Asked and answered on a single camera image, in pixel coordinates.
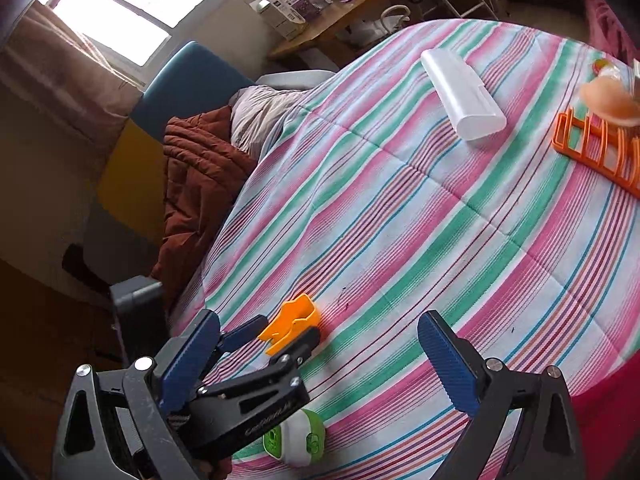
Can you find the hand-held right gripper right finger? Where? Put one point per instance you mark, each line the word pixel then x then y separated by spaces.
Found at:
pixel 450 365

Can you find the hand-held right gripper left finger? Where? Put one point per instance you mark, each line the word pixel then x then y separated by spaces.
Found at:
pixel 185 360

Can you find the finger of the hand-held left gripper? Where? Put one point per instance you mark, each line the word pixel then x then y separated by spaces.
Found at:
pixel 297 350
pixel 242 336

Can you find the orange scoop toy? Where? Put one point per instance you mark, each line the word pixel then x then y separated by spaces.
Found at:
pixel 295 317

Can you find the white green bottle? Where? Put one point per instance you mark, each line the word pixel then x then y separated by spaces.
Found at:
pixel 305 440

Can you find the rust brown quilt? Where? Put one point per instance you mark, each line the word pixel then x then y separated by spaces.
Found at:
pixel 200 185

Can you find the pink green striped blanket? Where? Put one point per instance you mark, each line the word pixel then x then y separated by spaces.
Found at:
pixel 400 210

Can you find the magenta bed sheet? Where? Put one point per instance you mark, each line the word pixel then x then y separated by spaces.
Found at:
pixel 610 420

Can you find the orange rack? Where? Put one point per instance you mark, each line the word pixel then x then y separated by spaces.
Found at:
pixel 600 155

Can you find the grey bedding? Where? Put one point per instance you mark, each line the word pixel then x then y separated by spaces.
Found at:
pixel 295 80

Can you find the grey yellow blue headboard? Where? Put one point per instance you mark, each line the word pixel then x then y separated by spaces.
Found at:
pixel 190 75

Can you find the white long case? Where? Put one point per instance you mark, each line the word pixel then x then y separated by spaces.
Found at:
pixel 460 95

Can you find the pink curtain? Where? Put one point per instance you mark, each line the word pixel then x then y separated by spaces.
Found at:
pixel 60 85

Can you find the peach egg toy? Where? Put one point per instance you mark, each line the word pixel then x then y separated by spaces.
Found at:
pixel 610 100

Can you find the white box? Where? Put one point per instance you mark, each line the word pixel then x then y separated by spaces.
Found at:
pixel 280 20

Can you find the white bag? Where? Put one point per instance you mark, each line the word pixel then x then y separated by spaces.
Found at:
pixel 375 27

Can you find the red yellow toy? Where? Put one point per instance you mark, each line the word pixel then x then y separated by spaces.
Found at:
pixel 602 67

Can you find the purple box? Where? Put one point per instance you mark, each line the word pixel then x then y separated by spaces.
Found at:
pixel 302 6

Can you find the wooden desk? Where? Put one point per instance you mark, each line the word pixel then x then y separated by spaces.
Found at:
pixel 345 15

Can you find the window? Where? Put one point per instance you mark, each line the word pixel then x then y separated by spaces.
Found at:
pixel 115 15

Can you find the pink cloth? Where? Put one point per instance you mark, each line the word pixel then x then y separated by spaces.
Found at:
pixel 610 20

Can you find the grey bed frame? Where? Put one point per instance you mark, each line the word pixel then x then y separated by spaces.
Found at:
pixel 135 305

